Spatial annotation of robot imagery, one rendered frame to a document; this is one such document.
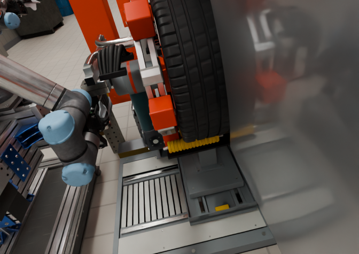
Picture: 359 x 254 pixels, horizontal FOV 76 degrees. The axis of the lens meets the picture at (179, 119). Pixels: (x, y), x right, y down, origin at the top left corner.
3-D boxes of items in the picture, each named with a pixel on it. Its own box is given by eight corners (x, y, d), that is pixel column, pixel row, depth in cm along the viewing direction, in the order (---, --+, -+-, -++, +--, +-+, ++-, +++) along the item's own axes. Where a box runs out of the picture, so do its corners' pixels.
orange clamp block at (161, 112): (174, 110, 82) (178, 125, 74) (152, 115, 81) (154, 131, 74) (170, 93, 77) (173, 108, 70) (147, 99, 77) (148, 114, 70)
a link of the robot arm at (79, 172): (84, 163, 56) (98, 185, 61) (91, 135, 65) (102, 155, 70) (52, 171, 56) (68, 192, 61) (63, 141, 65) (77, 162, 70)
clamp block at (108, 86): (110, 92, 82) (104, 79, 79) (85, 98, 82) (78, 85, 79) (111, 86, 86) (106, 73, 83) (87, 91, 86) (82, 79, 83)
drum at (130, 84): (167, 92, 100) (160, 61, 91) (118, 103, 99) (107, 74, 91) (164, 77, 111) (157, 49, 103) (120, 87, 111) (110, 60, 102)
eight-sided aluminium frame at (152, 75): (182, 158, 95) (148, 21, 63) (166, 161, 95) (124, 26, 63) (168, 93, 139) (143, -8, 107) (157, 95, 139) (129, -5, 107)
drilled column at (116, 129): (125, 151, 192) (107, 109, 167) (114, 153, 192) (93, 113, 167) (126, 143, 200) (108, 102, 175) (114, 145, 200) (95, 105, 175)
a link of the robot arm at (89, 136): (102, 155, 70) (75, 161, 70) (103, 145, 73) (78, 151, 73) (92, 137, 65) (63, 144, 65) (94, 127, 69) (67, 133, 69)
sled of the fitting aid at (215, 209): (256, 210, 124) (256, 200, 118) (190, 226, 123) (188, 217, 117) (226, 147, 164) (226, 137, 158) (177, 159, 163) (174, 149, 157)
